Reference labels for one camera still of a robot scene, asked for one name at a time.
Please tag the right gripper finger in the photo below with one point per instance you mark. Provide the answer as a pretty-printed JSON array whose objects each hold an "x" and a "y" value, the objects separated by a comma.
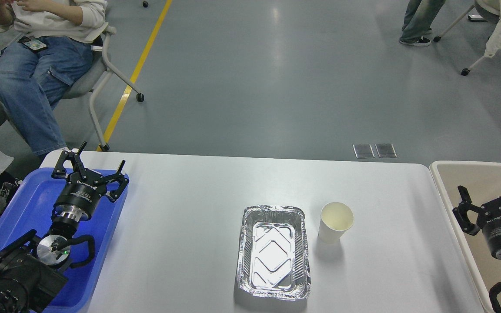
[{"x": 461, "y": 213}]

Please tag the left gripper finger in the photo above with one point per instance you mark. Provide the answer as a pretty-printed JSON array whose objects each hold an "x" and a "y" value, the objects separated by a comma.
[
  {"x": 117, "y": 177},
  {"x": 73, "y": 157}
]

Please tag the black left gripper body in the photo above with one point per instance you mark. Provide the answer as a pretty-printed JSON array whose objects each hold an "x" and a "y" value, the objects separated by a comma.
[{"x": 81, "y": 194}]

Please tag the white paper cup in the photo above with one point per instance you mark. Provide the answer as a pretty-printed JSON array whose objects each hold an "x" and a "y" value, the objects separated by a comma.
[{"x": 336, "y": 219}]

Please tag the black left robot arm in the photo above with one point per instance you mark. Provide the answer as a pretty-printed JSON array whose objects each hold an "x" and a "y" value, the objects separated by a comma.
[{"x": 55, "y": 233}]

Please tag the beige plastic bin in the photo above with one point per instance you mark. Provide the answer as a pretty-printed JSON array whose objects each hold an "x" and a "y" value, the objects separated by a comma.
[{"x": 471, "y": 193}]

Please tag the blue plastic tray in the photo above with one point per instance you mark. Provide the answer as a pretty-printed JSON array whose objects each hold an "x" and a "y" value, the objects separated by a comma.
[{"x": 31, "y": 208}]

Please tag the right metal floor plate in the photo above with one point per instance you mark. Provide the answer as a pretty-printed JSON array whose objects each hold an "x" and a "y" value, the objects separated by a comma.
[{"x": 386, "y": 150}]

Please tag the metal floor plate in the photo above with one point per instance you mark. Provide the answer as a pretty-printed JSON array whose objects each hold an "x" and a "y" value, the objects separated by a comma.
[
  {"x": 386, "y": 150},
  {"x": 363, "y": 151}
]

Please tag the seated person in jeans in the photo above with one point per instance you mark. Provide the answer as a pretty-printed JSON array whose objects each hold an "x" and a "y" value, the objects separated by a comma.
[{"x": 34, "y": 80}]

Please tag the left metal floor plate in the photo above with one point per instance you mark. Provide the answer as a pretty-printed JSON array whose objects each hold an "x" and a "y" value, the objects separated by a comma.
[{"x": 363, "y": 151}]

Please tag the chair with white jacket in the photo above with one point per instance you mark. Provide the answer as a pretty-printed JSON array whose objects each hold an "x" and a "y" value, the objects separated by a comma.
[{"x": 489, "y": 10}]

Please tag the aluminium foil tray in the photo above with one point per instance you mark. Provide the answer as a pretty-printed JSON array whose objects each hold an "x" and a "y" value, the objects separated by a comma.
[{"x": 273, "y": 257}]

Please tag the walking person grey trousers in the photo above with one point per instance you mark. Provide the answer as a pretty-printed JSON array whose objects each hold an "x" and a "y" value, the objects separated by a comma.
[{"x": 418, "y": 18}]

